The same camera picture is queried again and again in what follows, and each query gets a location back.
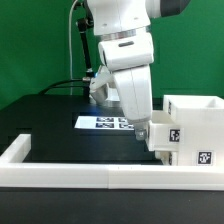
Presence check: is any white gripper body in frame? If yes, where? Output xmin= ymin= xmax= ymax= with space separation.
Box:
xmin=98 ymin=35 xmax=154 ymax=124

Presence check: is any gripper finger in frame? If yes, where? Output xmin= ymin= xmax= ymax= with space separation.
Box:
xmin=134 ymin=122 xmax=147 ymax=140

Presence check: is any white drawer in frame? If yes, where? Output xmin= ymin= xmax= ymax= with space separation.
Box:
xmin=146 ymin=110 xmax=181 ymax=151
xmin=155 ymin=151 xmax=178 ymax=166

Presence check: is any white drawer cabinet box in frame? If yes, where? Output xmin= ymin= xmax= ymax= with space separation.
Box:
xmin=163 ymin=95 xmax=224 ymax=167

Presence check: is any white front drawer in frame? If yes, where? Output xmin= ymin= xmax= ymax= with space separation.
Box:
xmin=155 ymin=151 xmax=178 ymax=166

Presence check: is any marker tag sheet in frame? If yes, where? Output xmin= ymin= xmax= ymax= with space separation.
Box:
xmin=74 ymin=116 xmax=134 ymax=130

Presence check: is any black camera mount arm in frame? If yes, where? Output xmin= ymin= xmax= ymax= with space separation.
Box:
xmin=76 ymin=0 xmax=98 ymax=77

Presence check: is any white cable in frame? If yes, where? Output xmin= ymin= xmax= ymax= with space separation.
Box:
xmin=68 ymin=0 xmax=83 ymax=96

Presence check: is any black cable bundle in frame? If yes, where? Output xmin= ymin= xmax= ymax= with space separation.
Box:
xmin=38 ymin=77 xmax=96 ymax=96

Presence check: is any white U-shaped border frame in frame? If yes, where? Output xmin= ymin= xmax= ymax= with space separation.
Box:
xmin=0 ymin=134 xmax=224 ymax=191

